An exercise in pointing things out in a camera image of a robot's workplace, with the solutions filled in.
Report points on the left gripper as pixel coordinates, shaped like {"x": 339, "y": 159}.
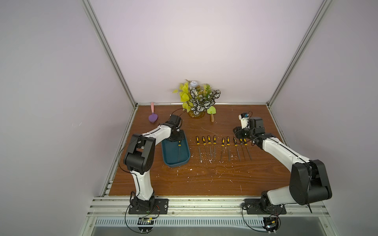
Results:
{"x": 181, "y": 137}

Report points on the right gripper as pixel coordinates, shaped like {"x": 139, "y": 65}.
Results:
{"x": 239, "y": 132}

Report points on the teal plastic storage box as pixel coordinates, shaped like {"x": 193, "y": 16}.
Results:
{"x": 170, "y": 151}

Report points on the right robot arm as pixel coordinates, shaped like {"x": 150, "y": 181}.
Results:
{"x": 309, "y": 181}

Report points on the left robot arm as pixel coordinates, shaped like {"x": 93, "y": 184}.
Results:
{"x": 140, "y": 156}

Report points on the potted artificial plant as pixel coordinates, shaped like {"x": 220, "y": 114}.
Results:
{"x": 196, "y": 98}

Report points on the right controller board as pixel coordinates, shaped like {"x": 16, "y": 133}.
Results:
{"x": 271, "y": 224}

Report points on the controller board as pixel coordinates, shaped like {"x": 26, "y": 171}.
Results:
{"x": 145, "y": 224}
{"x": 271, "y": 224}

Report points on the left controller board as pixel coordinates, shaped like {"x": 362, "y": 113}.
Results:
{"x": 145, "y": 224}

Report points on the green trowel wooden handle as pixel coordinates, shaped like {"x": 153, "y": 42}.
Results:
{"x": 211, "y": 111}

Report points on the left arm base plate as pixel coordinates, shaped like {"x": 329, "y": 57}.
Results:
{"x": 152, "y": 206}

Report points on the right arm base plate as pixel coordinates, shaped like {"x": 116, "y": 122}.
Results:
{"x": 261, "y": 206}

